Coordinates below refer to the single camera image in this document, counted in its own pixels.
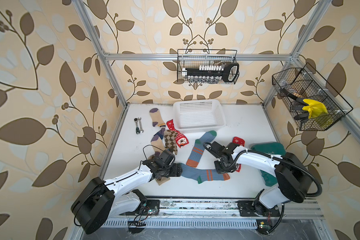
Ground beige purple sock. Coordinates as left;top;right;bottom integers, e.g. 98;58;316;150
149;108;166;129
148;128;166;160

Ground blue striped sock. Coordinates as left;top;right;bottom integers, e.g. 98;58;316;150
186;131;217;168
181;164;230;184

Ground red christmas sock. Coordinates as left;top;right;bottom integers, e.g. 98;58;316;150
167;120;189;148
232;137;245;173

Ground brown argyle sock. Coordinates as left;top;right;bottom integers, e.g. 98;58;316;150
164;130;178;155
155;177;171;186

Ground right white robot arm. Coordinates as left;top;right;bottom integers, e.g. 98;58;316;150
203;142;323;209

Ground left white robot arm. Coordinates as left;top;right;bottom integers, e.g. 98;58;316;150
71;150;183;235

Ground silver wrench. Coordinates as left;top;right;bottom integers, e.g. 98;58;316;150
138;118;144;134

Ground green plastic tool case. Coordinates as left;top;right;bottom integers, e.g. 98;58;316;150
251;142;286;187

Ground white plastic basket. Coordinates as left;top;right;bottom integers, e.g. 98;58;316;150
173;100;226;134

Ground black tool in basket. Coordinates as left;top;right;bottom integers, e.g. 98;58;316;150
282;88;310;123

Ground black socket set holder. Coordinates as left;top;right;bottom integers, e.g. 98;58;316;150
180;63;240;84

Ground yellow rubber glove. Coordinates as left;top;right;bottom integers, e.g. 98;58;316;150
302;99;329;119

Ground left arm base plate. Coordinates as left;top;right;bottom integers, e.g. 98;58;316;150
121;199;160;216

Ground green handled ratchet wrench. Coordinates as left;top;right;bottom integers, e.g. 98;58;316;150
134;118;141;135

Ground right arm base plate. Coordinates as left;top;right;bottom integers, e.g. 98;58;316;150
237;200;281;218

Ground back black wire basket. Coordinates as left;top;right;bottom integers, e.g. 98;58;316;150
177;49;240;85

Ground black wire basket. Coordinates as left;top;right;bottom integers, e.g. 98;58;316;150
177;49;240;85
272;63;354;131

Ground right black wire basket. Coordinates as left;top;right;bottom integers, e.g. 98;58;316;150
272;63;354;131

